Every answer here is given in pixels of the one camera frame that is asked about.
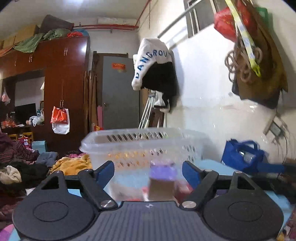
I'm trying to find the grey metal door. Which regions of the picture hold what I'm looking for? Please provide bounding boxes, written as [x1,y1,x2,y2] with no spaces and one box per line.
[102,56,140,130]

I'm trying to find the purple tissue pack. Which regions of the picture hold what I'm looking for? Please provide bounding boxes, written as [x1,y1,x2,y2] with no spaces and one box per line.
[147,162,178,201]

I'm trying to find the orange white plastic bag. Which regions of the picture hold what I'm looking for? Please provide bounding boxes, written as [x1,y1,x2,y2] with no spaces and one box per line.
[50,107,70,135]

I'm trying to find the red hanging plastic bag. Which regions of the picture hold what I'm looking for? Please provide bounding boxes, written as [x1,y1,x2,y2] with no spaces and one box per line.
[214,1,257,42]

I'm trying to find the dark red wooden wardrobe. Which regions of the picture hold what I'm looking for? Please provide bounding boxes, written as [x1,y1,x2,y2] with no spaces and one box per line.
[1,37,90,153]

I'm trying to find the green cloth on wardrobe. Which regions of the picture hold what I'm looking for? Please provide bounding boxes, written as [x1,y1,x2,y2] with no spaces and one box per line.
[13,29,71,53]

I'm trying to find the coiled brown rope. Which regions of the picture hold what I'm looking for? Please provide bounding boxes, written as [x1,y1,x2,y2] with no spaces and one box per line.
[225,34,263,84]

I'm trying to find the dark clothes pile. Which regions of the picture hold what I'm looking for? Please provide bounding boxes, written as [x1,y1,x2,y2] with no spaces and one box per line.
[1,133,49,221]

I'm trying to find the blue shopping bag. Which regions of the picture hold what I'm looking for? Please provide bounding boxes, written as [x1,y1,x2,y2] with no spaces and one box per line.
[221,139,265,174]

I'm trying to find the yellow blanket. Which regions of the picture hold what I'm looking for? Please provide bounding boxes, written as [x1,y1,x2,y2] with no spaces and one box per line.
[50,154,93,176]

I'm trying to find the white plastic laundry basket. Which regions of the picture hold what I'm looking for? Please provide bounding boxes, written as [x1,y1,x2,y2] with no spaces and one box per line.
[80,128,208,201]

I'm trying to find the white cap with blue letters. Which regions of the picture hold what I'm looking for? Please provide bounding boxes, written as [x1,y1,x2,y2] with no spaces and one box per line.
[132,38,172,91]

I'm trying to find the metal crutches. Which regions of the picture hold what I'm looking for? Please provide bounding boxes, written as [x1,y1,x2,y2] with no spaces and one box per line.
[138,90,156,129]

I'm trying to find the black television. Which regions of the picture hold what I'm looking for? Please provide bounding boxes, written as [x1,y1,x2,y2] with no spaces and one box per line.
[15,103,36,125]

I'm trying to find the brown hanging bag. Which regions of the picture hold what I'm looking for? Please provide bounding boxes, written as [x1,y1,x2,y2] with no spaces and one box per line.
[232,1,288,109]

